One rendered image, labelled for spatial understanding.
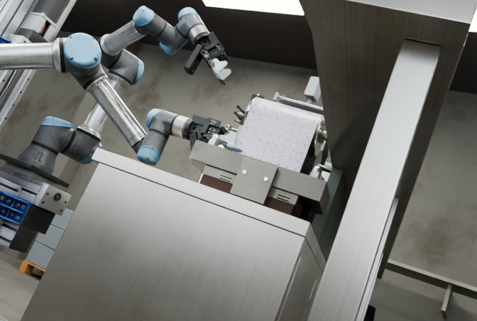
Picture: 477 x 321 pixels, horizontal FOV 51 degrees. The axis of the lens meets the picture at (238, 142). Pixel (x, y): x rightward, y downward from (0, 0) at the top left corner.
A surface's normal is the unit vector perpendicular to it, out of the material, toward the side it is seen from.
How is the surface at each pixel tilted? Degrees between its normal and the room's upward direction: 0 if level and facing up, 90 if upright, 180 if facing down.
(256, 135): 90
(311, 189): 90
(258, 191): 90
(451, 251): 90
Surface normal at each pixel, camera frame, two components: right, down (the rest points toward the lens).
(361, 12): -0.37, 0.89
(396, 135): -0.22, -0.36
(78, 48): 0.41, -0.18
